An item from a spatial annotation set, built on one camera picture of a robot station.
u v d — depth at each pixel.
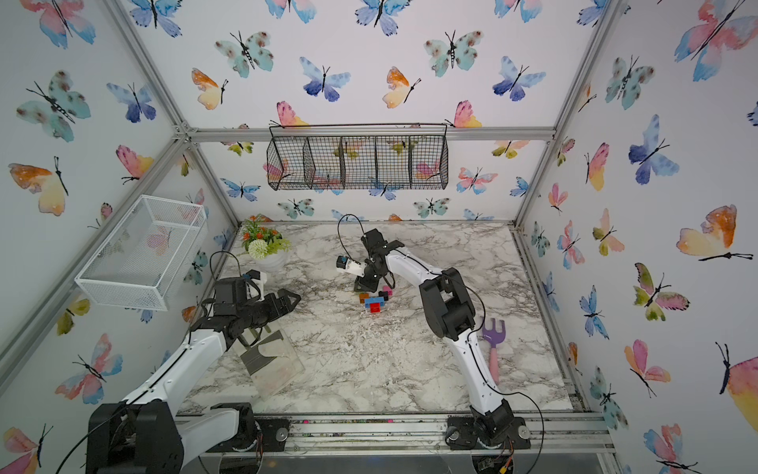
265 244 0.93
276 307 0.75
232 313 0.64
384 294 0.98
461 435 0.73
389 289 0.98
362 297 0.97
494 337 0.89
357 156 0.98
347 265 0.89
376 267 0.79
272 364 0.85
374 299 0.96
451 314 0.60
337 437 0.75
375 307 0.96
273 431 0.75
